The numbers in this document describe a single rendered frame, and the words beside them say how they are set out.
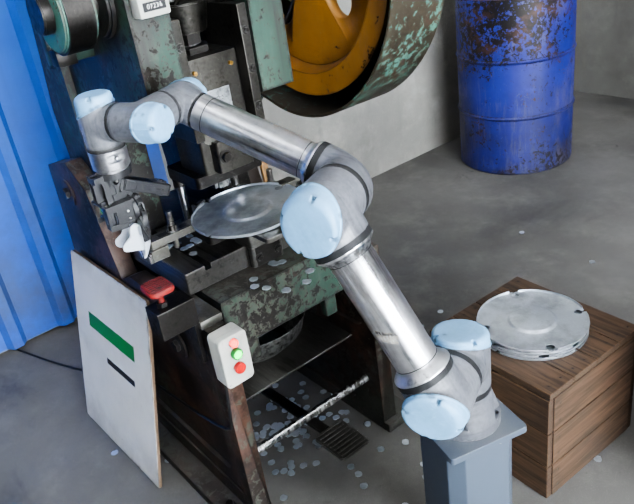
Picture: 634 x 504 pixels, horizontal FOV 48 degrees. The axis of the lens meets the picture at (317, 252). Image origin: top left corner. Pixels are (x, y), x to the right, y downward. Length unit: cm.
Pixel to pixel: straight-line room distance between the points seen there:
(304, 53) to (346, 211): 91
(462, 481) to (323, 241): 65
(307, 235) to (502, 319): 92
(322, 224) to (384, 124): 274
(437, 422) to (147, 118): 76
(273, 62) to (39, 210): 143
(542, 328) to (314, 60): 94
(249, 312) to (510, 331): 69
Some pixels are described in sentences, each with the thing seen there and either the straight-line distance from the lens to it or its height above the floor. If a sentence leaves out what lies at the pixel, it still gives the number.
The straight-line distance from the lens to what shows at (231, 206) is 183.
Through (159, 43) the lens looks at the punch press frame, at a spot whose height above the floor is 123.
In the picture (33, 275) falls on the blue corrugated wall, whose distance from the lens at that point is 300.
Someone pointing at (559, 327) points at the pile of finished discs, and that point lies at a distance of 198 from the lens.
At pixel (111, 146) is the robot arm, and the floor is 110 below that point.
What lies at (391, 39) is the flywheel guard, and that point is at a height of 115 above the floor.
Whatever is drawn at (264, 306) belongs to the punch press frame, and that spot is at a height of 58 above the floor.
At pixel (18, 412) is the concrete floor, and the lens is 274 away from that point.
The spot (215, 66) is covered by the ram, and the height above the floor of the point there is 114.
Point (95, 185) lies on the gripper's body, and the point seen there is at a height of 103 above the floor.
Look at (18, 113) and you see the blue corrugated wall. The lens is 284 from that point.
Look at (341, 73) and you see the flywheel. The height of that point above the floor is 105.
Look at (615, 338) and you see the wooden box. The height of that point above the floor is 35.
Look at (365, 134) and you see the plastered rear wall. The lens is 381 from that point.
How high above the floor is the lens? 151
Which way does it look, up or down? 28 degrees down
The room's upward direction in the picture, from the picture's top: 9 degrees counter-clockwise
